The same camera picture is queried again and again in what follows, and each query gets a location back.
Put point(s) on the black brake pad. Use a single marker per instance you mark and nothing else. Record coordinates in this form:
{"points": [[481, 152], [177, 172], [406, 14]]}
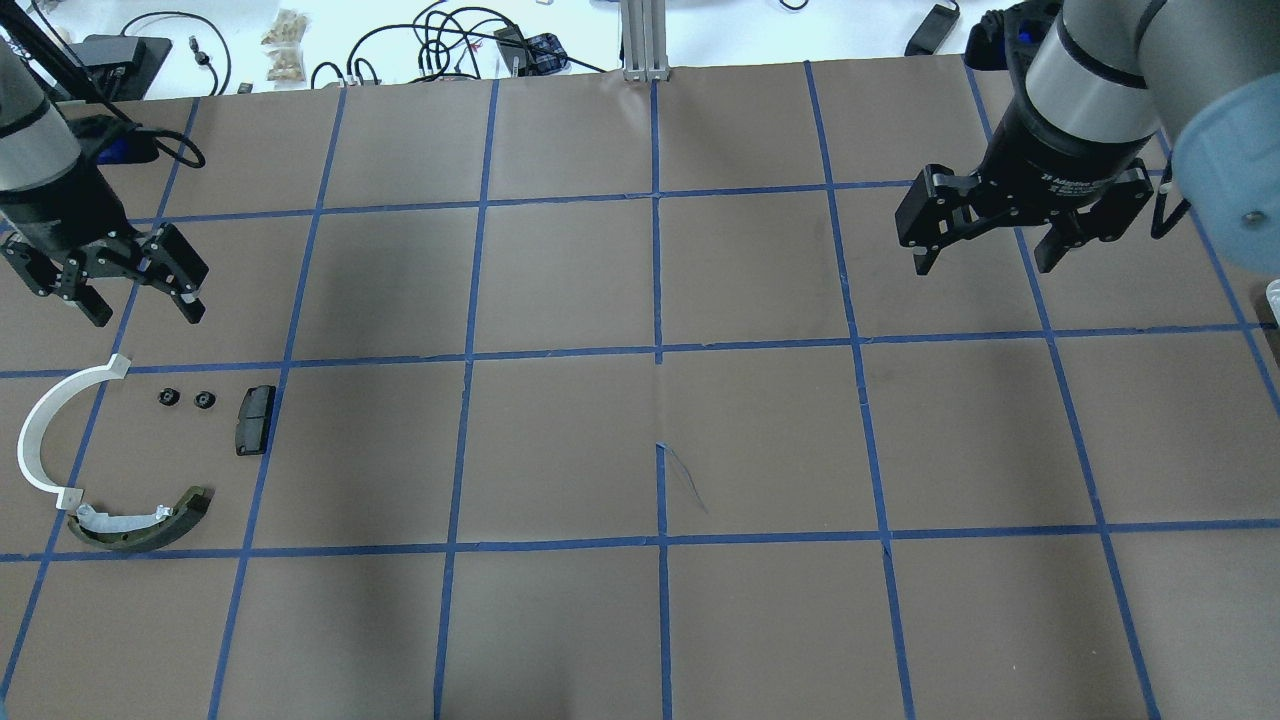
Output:
{"points": [[254, 420]]}

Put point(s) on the black power brick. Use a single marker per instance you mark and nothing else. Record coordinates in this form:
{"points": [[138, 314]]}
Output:
{"points": [[933, 29]]}

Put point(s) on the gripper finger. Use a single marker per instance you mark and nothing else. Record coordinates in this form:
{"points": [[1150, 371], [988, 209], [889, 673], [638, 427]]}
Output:
{"points": [[1053, 247], [94, 306], [925, 256], [191, 307]]}

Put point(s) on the white curved plastic part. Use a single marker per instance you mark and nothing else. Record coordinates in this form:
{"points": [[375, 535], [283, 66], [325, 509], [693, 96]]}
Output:
{"points": [[30, 444]]}

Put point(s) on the silver ribbed metal tray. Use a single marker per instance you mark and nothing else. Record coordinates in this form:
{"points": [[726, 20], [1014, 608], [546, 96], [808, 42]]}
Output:
{"points": [[1272, 298]]}

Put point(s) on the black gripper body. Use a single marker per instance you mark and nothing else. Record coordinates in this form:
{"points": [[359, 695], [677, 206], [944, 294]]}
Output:
{"points": [[1062, 153], [62, 212]]}

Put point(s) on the aluminium frame post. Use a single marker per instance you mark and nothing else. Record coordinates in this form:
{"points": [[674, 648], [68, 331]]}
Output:
{"points": [[644, 40]]}

